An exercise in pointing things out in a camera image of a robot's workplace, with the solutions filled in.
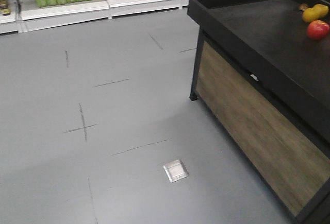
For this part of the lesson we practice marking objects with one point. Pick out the metal floor socket plate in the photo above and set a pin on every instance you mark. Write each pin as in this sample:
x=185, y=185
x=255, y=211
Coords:
x=175, y=170

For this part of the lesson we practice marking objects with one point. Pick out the black wooden produce stand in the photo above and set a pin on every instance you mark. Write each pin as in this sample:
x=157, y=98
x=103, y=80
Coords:
x=267, y=83

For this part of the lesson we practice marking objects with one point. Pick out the red apple far left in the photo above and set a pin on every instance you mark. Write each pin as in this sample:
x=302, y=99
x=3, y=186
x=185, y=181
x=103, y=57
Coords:
x=317, y=30

